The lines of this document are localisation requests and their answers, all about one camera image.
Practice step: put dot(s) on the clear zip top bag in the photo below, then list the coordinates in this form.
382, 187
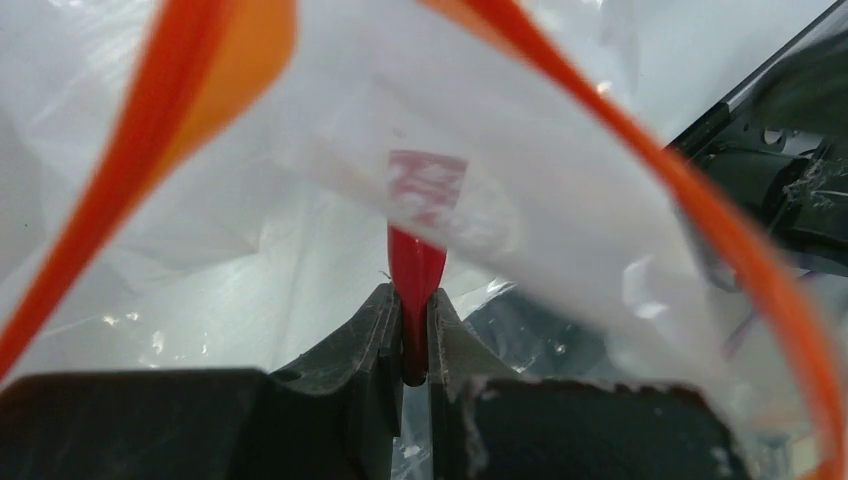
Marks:
204, 185

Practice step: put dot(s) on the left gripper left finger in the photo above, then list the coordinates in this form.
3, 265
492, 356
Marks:
332, 413

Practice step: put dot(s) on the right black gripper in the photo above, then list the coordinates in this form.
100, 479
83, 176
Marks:
777, 144

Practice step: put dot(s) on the red fake chili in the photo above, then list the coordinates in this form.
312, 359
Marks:
429, 186

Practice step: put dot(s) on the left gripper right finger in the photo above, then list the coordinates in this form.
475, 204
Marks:
487, 422

